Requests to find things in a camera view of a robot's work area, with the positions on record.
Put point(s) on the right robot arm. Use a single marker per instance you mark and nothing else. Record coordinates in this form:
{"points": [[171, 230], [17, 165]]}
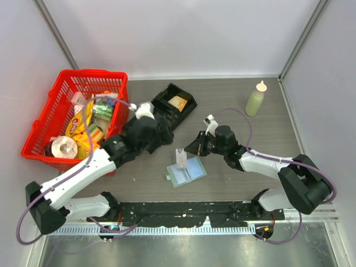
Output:
{"points": [[303, 187]]}

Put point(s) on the white small packet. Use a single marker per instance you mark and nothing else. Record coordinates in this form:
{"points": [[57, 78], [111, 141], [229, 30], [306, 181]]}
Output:
{"points": [[78, 98]]}

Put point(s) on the aluminium front rail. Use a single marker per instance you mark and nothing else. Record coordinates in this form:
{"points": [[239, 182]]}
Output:
{"points": [[104, 204]]}

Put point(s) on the green leather card holder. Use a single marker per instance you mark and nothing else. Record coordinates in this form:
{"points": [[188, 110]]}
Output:
{"points": [[194, 171]]}

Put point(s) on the green squeeze bottle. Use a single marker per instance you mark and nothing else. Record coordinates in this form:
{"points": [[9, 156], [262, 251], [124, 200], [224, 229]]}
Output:
{"points": [[256, 98]]}

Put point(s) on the green yellow sponge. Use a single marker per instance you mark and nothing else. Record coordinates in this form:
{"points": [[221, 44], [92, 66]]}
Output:
{"points": [[94, 133]]}

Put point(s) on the yellow cracker box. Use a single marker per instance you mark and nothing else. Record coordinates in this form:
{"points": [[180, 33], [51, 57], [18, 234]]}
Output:
{"points": [[83, 144]]}

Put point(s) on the dark round can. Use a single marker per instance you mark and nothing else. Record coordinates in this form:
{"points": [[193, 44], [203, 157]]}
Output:
{"points": [[47, 150]]}

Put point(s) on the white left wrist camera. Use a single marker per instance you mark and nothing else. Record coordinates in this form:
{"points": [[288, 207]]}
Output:
{"points": [[145, 109]]}

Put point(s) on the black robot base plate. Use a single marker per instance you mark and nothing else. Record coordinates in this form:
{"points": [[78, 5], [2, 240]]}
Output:
{"points": [[221, 214]]}

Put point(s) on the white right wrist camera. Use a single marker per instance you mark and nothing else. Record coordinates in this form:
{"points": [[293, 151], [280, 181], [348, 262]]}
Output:
{"points": [[210, 124]]}

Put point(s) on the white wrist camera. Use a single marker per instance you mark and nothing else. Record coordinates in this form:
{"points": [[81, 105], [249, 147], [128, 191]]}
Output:
{"points": [[210, 124], [145, 109]]}

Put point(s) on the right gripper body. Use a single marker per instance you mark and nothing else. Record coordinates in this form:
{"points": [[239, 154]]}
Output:
{"points": [[212, 146]]}

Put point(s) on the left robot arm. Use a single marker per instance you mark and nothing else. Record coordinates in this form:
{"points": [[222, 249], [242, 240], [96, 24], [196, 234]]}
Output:
{"points": [[78, 180]]}

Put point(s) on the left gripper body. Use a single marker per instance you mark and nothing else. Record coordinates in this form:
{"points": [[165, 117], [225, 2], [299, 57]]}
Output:
{"points": [[158, 139]]}

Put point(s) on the black plastic organizer tray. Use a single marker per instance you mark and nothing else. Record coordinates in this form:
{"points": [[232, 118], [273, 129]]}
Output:
{"points": [[162, 108]]}

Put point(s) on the tan card in tray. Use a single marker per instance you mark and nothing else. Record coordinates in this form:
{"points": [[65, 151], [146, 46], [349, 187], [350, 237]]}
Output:
{"points": [[178, 102]]}

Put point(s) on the toilet paper roll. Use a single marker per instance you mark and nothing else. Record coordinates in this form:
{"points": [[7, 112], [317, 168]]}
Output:
{"points": [[64, 147]]}

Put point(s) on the green sponge pack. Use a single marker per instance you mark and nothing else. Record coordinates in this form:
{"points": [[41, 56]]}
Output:
{"points": [[102, 111]]}

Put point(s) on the red plastic shopping basket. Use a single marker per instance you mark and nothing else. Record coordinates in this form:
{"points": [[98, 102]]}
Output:
{"points": [[58, 109]]}

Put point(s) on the yellow snack bag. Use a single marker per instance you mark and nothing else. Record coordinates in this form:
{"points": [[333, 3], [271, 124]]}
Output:
{"points": [[82, 113]]}

